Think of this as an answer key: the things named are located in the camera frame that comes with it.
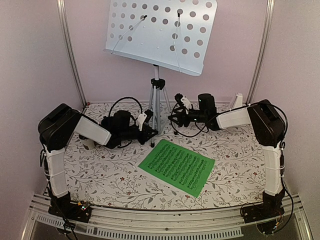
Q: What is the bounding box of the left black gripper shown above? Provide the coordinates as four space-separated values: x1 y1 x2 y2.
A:
120 124 158 145

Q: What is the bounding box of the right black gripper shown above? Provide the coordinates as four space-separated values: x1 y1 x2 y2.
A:
168 106 207 128

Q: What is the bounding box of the green sheet music page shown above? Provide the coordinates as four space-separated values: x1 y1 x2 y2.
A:
138 139 215 198

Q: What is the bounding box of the white perforated music stand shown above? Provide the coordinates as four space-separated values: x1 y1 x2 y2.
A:
103 0 218 148

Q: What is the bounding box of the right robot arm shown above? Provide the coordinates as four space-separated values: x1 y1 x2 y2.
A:
168 93 288 218

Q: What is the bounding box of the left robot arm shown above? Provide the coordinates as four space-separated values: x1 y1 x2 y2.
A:
38 103 159 217

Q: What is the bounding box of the white metronome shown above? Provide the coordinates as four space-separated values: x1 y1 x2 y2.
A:
228 92 243 110

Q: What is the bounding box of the white paper cup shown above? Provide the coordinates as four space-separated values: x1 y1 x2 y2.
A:
78 135 96 150

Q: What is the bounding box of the floral table mat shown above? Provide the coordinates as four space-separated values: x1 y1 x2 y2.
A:
57 101 278 211

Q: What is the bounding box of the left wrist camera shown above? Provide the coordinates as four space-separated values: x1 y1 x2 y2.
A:
136 109 153 132

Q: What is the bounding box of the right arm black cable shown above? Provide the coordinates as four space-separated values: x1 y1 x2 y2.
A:
171 99 288 151

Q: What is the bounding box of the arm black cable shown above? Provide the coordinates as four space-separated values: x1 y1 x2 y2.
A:
171 99 288 151
108 96 145 121

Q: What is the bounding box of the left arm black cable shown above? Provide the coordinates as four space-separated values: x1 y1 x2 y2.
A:
108 96 145 121

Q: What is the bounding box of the right aluminium frame post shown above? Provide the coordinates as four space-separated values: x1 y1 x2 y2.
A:
245 0 275 104

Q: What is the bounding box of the aluminium frame post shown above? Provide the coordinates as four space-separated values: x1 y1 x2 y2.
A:
245 0 275 104
56 0 87 109

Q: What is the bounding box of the aluminium front rail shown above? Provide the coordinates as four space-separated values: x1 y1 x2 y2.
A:
21 194 315 240

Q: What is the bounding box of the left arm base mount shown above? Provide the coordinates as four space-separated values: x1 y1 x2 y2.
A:
48 199 92 223

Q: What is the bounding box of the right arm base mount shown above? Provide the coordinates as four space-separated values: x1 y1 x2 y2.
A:
240 200 285 223

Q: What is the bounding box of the left aluminium frame post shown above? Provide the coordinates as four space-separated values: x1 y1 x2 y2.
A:
56 0 87 109

